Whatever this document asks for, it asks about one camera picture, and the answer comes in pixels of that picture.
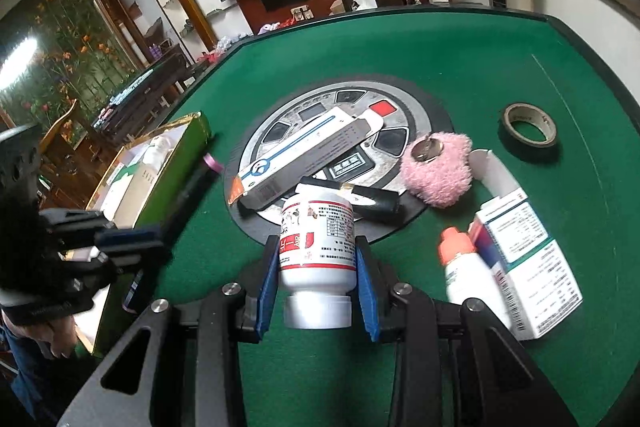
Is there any black gold lipstick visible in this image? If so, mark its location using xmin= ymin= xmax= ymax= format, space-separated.
xmin=295 ymin=176 xmax=400 ymax=222

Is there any white blue carton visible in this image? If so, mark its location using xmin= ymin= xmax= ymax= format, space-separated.
xmin=469 ymin=150 xmax=582 ymax=340

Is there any white dropper bottle orange cap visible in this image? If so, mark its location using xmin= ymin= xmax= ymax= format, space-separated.
xmin=438 ymin=227 xmax=511 ymax=329

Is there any black tape roll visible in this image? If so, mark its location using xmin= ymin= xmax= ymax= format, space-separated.
xmin=499 ymin=102 xmax=558 ymax=150

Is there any gold-rimmed white storage box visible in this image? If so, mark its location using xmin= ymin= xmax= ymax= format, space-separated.
xmin=75 ymin=112 xmax=213 ymax=357

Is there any black tube pink cap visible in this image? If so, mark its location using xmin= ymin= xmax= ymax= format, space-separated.
xmin=122 ymin=153 xmax=224 ymax=313

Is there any person's left hand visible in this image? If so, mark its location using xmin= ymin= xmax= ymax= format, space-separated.
xmin=2 ymin=312 xmax=78 ymax=358

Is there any blue sleeved left forearm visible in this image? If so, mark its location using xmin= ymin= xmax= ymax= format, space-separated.
xmin=0 ymin=325 xmax=97 ymax=427

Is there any large green white medicine box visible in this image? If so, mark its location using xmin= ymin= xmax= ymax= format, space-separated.
xmin=100 ymin=162 xmax=158 ymax=229

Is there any white bottle red label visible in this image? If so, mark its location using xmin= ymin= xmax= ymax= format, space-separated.
xmin=279 ymin=186 xmax=357 ymax=329

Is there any round silver table centre panel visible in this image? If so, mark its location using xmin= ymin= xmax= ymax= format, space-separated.
xmin=224 ymin=74 xmax=454 ymax=243

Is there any long white blue orange box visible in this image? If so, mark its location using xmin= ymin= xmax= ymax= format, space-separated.
xmin=228 ymin=106 xmax=384 ymax=210

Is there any white bottle green label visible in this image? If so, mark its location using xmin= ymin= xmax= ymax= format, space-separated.
xmin=141 ymin=133 xmax=175 ymax=173

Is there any wooden armchair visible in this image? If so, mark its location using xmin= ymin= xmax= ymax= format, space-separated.
xmin=39 ymin=100 xmax=99 ymax=208

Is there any pink fluffy heart keychain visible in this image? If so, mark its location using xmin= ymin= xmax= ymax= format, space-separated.
xmin=400 ymin=132 xmax=473 ymax=208

